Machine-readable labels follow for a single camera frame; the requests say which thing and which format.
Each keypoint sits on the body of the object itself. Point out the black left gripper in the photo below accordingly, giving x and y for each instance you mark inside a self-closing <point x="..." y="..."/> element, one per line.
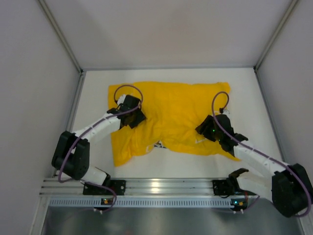
<point x="136" y="117"/>

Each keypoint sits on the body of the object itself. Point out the aluminium right corner post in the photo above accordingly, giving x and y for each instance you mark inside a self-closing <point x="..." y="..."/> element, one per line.
<point x="275" y="35"/>

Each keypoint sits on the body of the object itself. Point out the aluminium front rail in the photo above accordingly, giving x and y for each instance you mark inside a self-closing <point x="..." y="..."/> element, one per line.
<point x="133" y="187"/>

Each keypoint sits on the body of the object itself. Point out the perforated metal cable duct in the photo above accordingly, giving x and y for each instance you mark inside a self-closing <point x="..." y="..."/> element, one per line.
<point x="146" y="202"/>

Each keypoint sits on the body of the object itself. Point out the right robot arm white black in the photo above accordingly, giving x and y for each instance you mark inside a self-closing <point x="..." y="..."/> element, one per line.
<point x="286" y="186"/>

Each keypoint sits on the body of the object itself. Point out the aluminium left corner post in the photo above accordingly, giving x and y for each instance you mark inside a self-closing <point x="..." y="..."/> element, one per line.
<point x="59" y="33"/>

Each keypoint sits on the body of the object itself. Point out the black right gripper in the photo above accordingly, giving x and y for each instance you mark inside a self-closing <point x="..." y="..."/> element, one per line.
<point x="205" y="127"/>

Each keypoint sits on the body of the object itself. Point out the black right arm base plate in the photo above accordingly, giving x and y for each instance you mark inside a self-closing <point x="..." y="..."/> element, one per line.
<point x="225" y="188"/>

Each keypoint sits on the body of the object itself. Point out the yellow pillowcase with white print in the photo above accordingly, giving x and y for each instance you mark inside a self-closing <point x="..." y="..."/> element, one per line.
<point x="173" y="111"/>

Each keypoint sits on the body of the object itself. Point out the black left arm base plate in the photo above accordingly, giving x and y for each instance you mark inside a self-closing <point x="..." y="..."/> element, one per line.
<point x="117" y="186"/>

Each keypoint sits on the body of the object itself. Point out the aluminium corner post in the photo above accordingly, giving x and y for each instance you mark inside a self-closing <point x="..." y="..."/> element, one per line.
<point x="275" y="35"/>
<point x="59" y="33"/>

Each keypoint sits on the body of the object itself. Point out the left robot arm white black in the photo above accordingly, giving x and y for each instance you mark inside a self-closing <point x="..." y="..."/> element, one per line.
<point x="72" y="153"/>

